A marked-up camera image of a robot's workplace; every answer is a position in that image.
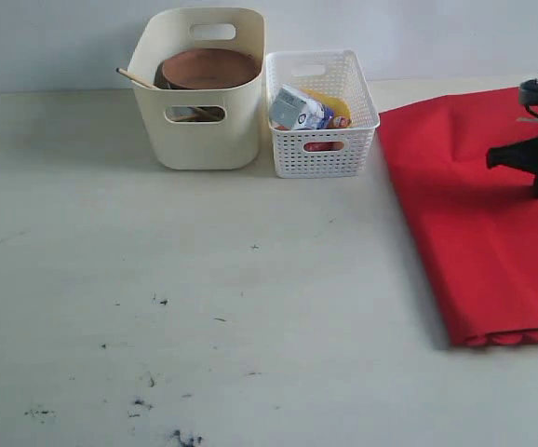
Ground yellow lemon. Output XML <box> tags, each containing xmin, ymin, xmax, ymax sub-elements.
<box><xmin>303</xmin><ymin>88</ymin><xmax>352</xmax><ymax>129</ymax></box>

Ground red scalloped table cloth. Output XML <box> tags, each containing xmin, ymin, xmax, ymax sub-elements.
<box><xmin>378</xmin><ymin>88</ymin><xmax>538</xmax><ymax>347</ymax></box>

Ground stainless steel cup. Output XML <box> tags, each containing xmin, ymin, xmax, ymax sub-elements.
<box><xmin>165</xmin><ymin>106</ymin><xmax>198</xmax><ymax>123</ymax></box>

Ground wooden chopstick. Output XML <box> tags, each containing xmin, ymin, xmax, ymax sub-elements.
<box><xmin>115</xmin><ymin>67</ymin><xmax>214</xmax><ymax>122</ymax></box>

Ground cream plastic bin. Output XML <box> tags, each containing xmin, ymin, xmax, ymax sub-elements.
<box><xmin>128</xmin><ymin>7</ymin><xmax>265</xmax><ymax>170</ymax></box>

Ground red sausage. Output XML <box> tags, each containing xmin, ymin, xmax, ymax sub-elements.
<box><xmin>303</xmin><ymin>142</ymin><xmax>345</xmax><ymax>153</ymax></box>

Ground brown wooden plate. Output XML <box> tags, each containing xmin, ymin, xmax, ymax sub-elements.
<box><xmin>154</xmin><ymin>48</ymin><xmax>261</xmax><ymax>89</ymax></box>

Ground blue white milk carton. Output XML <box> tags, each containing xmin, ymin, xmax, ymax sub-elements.
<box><xmin>269</xmin><ymin>85</ymin><xmax>335</xmax><ymax>130</ymax></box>

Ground white woven plastic basket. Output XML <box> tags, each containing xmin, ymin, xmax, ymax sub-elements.
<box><xmin>265</xmin><ymin>50</ymin><xmax>380</xmax><ymax>178</ymax></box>

